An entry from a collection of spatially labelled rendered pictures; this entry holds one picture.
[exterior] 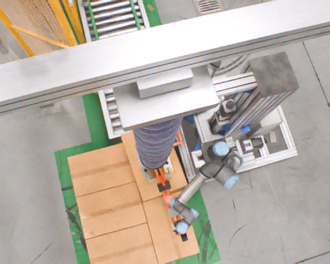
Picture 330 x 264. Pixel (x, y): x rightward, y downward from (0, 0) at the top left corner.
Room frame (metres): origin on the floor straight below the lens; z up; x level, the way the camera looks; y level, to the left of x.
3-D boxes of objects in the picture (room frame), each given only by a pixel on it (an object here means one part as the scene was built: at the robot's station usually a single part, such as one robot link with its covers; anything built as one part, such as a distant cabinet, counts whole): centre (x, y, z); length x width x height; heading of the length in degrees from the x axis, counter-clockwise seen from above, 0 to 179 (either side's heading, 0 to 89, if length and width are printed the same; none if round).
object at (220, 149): (0.51, -0.48, 1.20); 0.13 x 0.12 x 0.14; 56
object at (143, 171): (0.38, 0.13, 0.97); 0.34 x 0.10 x 0.05; 26
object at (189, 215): (-0.01, -0.25, 1.37); 0.11 x 0.11 x 0.08; 56
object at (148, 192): (0.41, 0.05, 0.75); 0.60 x 0.40 x 0.40; 26
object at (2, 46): (1.11, 1.30, 1.62); 0.20 x 0.05 x 0.30; 22
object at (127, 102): (0.41, 0.03, 2.85); 0.30 x 0.30 x 0.05; 22
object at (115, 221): (0.03, 0.21, 0.34); 1.20 x 1.00 x 0.40; 22
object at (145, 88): (0.41, 0.03, 2.91); 0.16 x 0.16 x 0.10; 22
